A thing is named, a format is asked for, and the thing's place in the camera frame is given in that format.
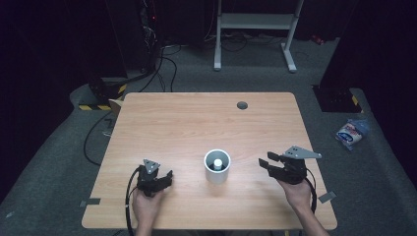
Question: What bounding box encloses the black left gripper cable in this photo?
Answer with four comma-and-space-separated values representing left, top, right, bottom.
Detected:
124, 164, 145, 236

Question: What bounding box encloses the black stand base striped edge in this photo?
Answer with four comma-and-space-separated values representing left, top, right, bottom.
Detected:
78, 77, 128, 112
312, 84, 364, 114

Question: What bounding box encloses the person's left hand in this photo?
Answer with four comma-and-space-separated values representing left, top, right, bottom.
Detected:
131, 187, 165, 224

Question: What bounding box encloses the bundle of black floor cables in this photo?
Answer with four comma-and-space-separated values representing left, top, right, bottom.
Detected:
137, 42, 183, 93

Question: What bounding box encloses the brown cardboard piece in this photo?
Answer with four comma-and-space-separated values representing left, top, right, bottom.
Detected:
108, 98, 124, 116

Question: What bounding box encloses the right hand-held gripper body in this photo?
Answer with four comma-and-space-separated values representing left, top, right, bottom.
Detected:
277, 145, 323, 186

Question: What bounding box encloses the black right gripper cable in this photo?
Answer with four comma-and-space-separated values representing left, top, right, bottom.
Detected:
304, 176, 319, 214

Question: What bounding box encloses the grey tape strip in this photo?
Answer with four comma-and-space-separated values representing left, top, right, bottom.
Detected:
79, 198, 102, 208
318, 190, 337, 205

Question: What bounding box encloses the white metal stand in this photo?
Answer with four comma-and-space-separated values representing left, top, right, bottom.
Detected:
213, 0, 305, 74

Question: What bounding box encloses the person's right hand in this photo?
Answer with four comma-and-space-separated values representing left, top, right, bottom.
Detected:
276, 177, 313, 211

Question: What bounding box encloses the white cup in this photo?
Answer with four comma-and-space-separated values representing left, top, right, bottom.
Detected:
203, 148, 232, 186

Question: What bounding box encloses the small red object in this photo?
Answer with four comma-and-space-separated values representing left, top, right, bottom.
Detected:
310, 33, 327, 46

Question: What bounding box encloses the dark equipment rack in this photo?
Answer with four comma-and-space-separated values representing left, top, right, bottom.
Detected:
105, 0, 162, 74

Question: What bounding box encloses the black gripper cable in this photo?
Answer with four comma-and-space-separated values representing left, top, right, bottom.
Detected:
124, 164, 145, 236
304, 176, 319, 214

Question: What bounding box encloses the long black floor cable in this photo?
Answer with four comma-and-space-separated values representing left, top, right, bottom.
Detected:
83, 110, 114, 167

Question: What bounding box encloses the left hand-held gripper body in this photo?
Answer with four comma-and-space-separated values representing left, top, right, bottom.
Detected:
136, 158, 162, 198

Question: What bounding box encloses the blue white plastic packet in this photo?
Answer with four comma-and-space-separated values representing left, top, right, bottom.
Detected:
334, 118, 371, 151

